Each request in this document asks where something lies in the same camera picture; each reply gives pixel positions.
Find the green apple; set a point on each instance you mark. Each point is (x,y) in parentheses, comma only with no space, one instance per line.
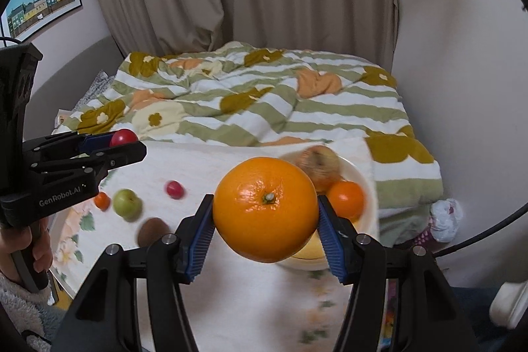
(127,203)

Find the grey patterned pillow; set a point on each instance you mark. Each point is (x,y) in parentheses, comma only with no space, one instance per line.
(93,88)

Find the person's left hand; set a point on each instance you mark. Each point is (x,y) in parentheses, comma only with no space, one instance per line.
(41,249)

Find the bright red plum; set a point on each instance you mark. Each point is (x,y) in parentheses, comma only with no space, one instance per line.
(123,137)

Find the yellow apple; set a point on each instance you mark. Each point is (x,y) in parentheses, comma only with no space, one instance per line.
(319,166)

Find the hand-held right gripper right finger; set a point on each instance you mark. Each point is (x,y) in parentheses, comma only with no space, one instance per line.
(332,244)

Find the small tangerine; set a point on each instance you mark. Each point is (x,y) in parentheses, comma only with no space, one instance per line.
(345,198)
(102,200)

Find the grey padded headboard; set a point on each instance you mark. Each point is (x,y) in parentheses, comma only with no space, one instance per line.
(82,63)

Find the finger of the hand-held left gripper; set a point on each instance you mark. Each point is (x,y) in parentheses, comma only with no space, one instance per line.
(123,154)
(95,141)

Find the person's left forearm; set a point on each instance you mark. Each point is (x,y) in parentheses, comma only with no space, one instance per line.
(20,315)

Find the white floral tablecloth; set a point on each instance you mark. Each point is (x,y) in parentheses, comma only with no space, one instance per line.
(264,302)

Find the pink patterned bag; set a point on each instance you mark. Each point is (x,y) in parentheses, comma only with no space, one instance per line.
(425,240)

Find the dark red plum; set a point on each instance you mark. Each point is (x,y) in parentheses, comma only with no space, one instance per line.
(174,189)

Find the white plastic bag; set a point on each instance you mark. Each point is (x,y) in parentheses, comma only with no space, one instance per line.
(446,218)

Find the brown kiwi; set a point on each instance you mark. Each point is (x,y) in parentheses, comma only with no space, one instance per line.
(151,232)

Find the yellow bear print plate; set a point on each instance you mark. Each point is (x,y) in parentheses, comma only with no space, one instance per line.
(367,187)

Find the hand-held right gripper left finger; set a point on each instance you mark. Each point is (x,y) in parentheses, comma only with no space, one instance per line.
(202,240)

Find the large orange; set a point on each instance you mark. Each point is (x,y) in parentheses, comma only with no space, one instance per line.
(266,208)

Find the green striped floral blanket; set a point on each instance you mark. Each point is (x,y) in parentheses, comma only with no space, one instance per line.
(264,108)

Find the white hoodie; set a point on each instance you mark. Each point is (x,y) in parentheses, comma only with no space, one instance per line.
(509,304)

